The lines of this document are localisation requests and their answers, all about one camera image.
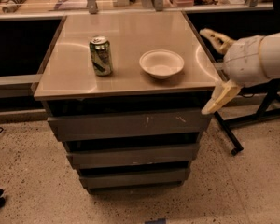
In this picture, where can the grey drawer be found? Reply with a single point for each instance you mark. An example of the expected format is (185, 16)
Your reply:
(128, 124)
(133, 156)
(136, 179)

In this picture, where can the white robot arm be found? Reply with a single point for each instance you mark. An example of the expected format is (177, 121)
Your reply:
(269, 56)

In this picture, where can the grey bottom drawer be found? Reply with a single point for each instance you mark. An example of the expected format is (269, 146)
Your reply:
(136, 179)

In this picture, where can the grey top drawer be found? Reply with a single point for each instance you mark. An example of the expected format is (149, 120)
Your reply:
(128, 124)

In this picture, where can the black rolling stand frame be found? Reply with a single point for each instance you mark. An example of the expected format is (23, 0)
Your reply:
(268, 109)

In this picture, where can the white bowl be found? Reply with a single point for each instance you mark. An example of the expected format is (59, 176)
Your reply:
(161, 63)

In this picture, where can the grey middle drawer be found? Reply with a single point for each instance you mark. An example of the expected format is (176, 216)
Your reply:
(133, 156)

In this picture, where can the grey drawer cabinet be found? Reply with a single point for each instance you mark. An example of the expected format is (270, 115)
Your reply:
(70, 87)

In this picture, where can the green soda can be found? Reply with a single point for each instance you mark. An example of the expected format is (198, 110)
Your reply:
(101, 56)

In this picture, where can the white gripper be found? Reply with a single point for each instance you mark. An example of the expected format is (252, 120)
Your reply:
(244, 61)

